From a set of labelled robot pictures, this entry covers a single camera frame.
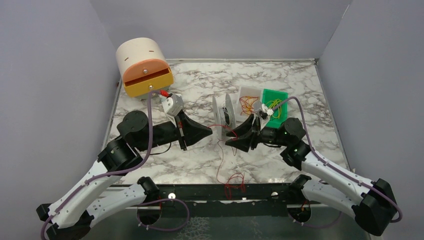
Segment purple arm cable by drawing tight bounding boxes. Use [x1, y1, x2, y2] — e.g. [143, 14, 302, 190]
[39, 91, 191, 240]
[269, 96, 404, 229]

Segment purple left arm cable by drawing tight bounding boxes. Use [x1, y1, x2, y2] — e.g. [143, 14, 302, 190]
[39, 91, 191, 240]

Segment translucent white plastic bin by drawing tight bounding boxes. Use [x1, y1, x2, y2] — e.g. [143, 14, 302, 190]
[235, 85, 263, 122]

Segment beige and orange drawer cabinet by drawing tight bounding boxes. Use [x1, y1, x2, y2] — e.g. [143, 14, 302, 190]
[115, 37, 174, 99]

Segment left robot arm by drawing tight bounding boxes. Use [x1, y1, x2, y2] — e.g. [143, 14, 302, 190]
[36, 110, 213, 240]

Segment yellow cables in green bin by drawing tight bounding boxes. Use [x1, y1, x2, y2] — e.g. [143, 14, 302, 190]
[266, 98, 284, 121]

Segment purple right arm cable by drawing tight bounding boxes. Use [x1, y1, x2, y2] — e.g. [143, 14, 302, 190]
[269, 96, 404, 229]

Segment green plastic bin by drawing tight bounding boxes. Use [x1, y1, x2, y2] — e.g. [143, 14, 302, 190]
[259, 88, 288, 130]

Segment grey perforated cable spool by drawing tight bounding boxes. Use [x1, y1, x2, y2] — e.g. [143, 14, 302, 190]
[212, 93, 236, 140]

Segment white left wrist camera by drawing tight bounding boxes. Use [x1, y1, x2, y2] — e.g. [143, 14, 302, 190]
[161, 93, 184, 117]

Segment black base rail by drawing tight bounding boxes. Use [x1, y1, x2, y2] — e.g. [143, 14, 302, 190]
[136, 183, 306, 218]

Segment red cable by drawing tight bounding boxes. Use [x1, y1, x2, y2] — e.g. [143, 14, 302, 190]
[207, 124, 247, 201]

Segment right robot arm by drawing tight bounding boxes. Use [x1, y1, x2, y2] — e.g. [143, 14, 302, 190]
[225, 114, 403, 236]

